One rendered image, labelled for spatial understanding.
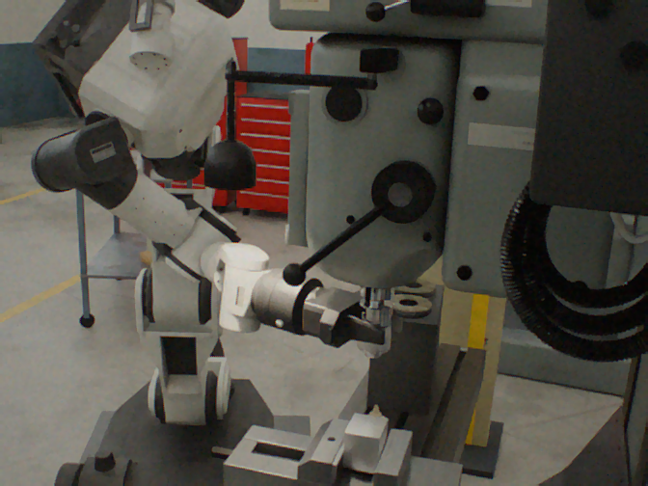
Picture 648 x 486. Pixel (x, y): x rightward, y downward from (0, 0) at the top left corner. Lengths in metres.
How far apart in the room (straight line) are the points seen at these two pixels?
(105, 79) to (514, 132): 0.74
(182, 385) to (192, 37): 0.92
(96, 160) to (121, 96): 0.12
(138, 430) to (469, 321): 1.36
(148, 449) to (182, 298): 0.48
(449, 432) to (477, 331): 1.52
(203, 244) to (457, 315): 1.67
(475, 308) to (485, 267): 1.99
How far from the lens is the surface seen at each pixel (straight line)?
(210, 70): 1.33
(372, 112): 0.88
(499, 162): 0.84
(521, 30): 0.83
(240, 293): 1.13
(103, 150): 1.27
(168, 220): 1.35
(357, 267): 0.95
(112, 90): 1.31
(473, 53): 0.84
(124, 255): 4.36
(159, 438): 2.06
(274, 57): 10.72
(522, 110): 0.83
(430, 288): 1.50
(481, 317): 2.87
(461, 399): 1.52
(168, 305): 1.71
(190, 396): 1.91
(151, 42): 1.20
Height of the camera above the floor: 1.65
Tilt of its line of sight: 17 degrees down
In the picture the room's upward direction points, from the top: 2 degrees clockwise
